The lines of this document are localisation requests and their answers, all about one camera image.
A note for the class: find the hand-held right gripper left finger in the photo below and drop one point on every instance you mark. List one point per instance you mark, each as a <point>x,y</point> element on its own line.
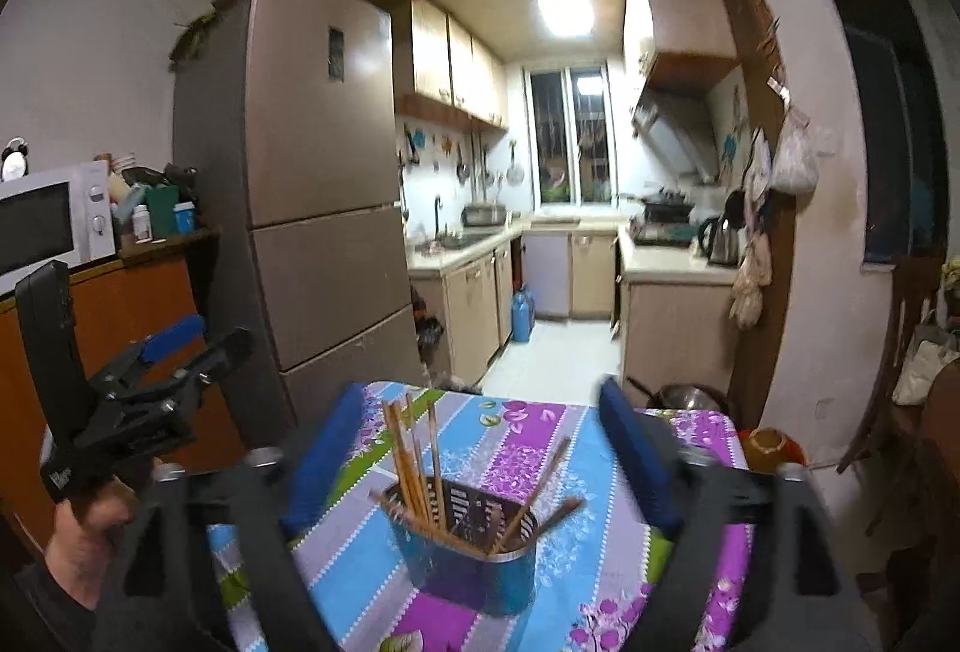
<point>330,457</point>

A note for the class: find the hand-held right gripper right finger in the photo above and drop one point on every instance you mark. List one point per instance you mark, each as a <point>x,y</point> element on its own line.
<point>637,464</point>

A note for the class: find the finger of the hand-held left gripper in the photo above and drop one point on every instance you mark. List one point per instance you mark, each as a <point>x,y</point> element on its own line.
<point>176,335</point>
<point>221,356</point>

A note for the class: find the bunch of wooden chopsticks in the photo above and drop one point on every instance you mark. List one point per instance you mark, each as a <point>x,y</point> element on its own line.
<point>420,472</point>

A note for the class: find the blue metal chopstick holder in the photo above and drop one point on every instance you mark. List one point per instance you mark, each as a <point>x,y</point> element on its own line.
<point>465,569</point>

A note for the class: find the person's left hand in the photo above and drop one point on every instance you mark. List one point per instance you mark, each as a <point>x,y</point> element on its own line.
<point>82,539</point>

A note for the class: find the orange wooden cabinet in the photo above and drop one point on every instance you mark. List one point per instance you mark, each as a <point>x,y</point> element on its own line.
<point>135,307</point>

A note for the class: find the steel pot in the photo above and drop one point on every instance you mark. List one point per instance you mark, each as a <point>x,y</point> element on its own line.
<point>679,397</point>

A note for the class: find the floral striped tablecloth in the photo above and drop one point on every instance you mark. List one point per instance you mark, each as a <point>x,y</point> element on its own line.
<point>525,442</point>

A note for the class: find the small pill bottle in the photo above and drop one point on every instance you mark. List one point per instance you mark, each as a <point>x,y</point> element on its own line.
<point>142,224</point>

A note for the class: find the white blue bottle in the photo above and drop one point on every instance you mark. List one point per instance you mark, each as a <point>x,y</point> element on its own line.
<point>185,219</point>

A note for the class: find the white microwave oven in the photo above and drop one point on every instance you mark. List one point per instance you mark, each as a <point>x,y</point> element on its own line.
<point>45,221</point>

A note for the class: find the brown round bowl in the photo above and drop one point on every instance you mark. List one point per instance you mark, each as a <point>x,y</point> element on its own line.
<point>772,449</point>

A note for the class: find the stove counter cabinet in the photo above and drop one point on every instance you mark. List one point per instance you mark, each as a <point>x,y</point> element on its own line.
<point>675,322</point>

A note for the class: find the bronze refrigerator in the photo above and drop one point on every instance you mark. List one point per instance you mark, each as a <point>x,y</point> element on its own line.
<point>322,209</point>

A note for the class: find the blue water bottle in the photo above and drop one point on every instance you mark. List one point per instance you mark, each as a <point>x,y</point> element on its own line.
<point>523,318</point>

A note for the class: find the penguin figurine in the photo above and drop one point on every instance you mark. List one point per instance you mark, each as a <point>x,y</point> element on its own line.
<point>15,161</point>

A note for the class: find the sink counter cabinet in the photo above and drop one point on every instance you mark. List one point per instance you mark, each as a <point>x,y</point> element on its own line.
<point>465,314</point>

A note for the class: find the window base cabinet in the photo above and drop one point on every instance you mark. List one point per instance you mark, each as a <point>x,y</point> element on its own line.
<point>570,273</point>

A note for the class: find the hanging mesh bag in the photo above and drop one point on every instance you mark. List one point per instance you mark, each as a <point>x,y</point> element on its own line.
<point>751,284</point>

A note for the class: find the gas stove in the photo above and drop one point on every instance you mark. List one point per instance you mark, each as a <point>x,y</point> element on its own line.
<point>661,233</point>

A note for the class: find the steel electric kettle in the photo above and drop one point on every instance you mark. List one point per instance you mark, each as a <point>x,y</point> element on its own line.
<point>721,243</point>

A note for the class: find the kitchen sink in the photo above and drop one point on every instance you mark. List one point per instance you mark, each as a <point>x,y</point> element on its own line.
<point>450,242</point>

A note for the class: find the kitchen faucet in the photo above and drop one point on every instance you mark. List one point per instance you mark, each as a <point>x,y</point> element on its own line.
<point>439,217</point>

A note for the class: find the black wok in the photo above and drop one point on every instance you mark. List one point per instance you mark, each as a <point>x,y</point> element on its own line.
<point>667,198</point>

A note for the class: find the wooden chair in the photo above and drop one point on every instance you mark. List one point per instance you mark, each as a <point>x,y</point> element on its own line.
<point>892,337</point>

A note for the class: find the white tote bag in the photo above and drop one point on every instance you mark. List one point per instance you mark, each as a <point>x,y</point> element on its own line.
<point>926,367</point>

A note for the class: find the hanging white cloth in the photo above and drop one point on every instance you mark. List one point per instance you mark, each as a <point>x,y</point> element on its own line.
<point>757,168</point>

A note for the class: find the refrigerator door sticker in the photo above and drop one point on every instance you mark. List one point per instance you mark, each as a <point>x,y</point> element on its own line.
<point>336,54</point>

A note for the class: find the yellow green cloth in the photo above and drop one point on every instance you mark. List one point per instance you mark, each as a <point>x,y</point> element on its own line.
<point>217,15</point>

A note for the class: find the range hood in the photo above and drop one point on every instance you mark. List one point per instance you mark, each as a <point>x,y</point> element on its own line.
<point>675,131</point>

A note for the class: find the barred kitchen window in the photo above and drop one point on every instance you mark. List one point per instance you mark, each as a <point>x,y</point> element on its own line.
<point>568,135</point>

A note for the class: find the white plastic bag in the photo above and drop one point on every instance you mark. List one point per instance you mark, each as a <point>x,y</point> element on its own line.
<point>793,161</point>

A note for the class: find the dark window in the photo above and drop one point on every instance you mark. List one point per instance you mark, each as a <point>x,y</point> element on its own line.
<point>892,135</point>

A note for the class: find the kitchen ceiling light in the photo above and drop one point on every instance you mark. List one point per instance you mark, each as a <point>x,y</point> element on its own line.
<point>564,12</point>

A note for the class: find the wall cabinet row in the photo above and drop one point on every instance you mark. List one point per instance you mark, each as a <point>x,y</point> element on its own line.
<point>450,63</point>

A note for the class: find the wall cabinet above hood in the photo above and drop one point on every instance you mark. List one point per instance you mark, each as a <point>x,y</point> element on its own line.
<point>675,22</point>

